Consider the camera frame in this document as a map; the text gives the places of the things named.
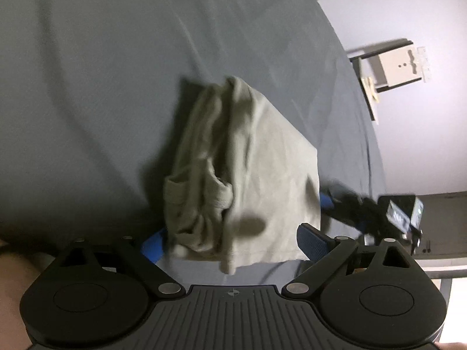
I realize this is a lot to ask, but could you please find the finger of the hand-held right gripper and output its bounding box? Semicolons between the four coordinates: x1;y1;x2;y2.
318;184;367;232

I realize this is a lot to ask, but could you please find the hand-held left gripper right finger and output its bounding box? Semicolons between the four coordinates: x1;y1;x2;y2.
283;222;414;298

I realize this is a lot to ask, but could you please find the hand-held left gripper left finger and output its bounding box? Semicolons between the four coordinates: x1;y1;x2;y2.
56;228;185;299

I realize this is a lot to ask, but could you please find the olive green t-shirt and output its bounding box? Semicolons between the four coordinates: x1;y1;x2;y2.
162;76;322;275

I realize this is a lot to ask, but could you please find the yellow item on chair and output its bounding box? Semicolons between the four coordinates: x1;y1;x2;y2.
361;76;380;101

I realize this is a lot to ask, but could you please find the person's leg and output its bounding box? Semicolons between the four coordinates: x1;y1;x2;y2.
0;241;39;350

